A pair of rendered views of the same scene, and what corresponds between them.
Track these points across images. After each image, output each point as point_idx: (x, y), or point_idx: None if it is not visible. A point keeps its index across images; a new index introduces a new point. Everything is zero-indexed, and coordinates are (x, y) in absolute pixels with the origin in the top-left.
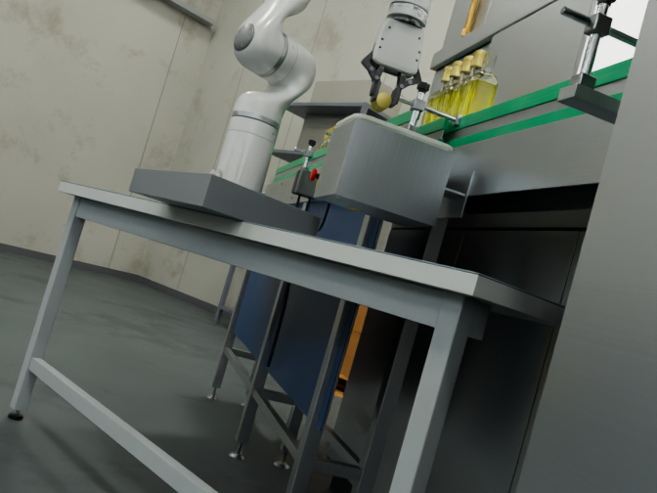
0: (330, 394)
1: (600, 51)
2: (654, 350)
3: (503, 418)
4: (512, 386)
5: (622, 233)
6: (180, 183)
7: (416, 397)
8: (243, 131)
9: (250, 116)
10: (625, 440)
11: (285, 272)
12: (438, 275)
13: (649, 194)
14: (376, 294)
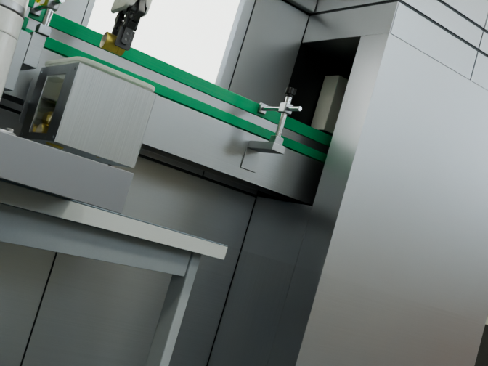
0: None
1: None
2: (353, 303)
3: (12, 285)
4: (21, 259)
5: (343, 258)
6: (89, 177)
7: (172, 324)
8: (17, 40)
9: (24, 17)
10: (343, 332)
11: (83, 247)
12: (213, 249)
13: (353, 246)
14: (155, 259)
